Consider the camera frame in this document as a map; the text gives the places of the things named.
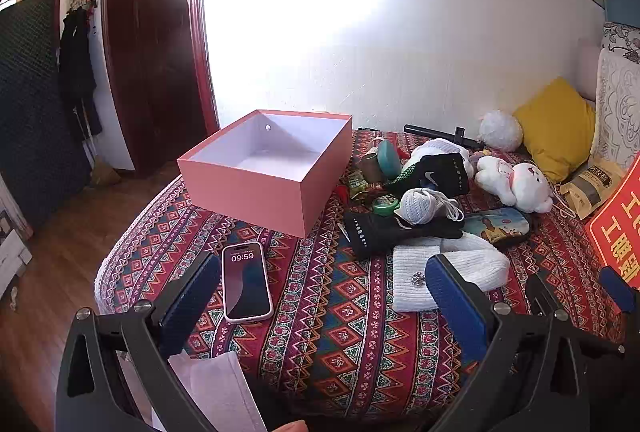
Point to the black metal bar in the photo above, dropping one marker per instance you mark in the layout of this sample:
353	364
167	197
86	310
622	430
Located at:
430	132

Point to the red sign yellow lettering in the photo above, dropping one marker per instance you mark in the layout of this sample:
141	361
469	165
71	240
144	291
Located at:
617	232

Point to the brown paper bag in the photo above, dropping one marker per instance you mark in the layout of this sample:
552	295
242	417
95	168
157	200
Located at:
590	187

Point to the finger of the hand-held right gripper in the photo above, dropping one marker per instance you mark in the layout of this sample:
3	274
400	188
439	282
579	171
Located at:
617	289
542	297

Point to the dark green screen door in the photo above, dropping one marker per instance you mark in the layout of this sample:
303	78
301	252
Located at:
30	112

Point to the green snack packet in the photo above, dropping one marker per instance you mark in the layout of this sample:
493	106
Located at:
360	182

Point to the white knit beanie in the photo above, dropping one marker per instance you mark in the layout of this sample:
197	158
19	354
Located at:
415	262

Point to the white carton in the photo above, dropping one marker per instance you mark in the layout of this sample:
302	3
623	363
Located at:
12	242

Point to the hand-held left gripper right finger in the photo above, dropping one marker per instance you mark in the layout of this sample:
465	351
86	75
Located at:
455	307

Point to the dark wooden door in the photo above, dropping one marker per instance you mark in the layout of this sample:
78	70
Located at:
150	62

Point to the hanging dark coat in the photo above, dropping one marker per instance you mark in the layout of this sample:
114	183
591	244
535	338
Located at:
77	72

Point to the pink cardboard box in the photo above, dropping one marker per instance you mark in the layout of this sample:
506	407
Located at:
250	197

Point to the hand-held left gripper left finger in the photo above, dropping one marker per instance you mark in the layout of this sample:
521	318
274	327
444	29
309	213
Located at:
192	302

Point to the floral headboard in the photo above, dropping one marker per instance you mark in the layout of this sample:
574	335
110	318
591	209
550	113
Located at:
622	40

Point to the white embroidered cushion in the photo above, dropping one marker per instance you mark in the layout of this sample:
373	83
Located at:
617	112

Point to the white plush toy pink scarf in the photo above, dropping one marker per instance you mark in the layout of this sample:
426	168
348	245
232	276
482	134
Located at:
520	184

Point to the broom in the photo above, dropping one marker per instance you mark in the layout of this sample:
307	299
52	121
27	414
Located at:
105	172

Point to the white tissue paper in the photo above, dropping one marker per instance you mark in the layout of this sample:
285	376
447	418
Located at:
215	387

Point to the smartphone in white case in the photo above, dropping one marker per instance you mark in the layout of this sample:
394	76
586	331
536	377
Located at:
245	282

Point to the black sock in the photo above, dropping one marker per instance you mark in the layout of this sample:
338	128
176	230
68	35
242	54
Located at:
370	232

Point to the printed dark pouch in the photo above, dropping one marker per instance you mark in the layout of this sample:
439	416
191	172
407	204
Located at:
495	227

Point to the green round tin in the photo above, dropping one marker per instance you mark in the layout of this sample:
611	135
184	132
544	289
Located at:
386	204

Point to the teal oval case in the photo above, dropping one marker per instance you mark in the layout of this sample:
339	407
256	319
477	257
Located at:
389	161

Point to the yellow pillow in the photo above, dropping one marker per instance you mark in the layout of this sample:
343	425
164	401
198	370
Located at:
555	127

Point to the white fluffy plush ball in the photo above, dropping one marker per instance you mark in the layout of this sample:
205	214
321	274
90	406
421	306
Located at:
500	131

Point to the person's left hand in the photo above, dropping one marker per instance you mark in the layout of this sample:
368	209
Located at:
290	427

